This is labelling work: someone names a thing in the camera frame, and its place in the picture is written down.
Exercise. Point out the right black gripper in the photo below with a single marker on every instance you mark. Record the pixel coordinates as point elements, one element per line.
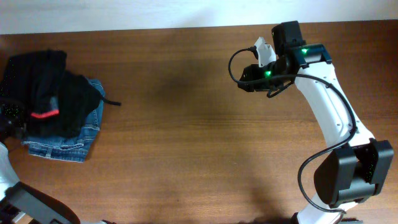
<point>259,86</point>

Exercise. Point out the black leggings with red waistband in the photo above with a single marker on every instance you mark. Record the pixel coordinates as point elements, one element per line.
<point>29,89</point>

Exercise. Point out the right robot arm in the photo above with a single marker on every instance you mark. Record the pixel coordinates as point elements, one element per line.
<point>355,163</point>

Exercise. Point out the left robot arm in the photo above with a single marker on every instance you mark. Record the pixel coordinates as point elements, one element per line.
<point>19,199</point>

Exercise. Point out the black garment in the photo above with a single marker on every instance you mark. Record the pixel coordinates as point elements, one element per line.
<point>77,98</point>

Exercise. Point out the blue denim jeans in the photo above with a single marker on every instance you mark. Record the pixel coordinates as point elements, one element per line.
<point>42,141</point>

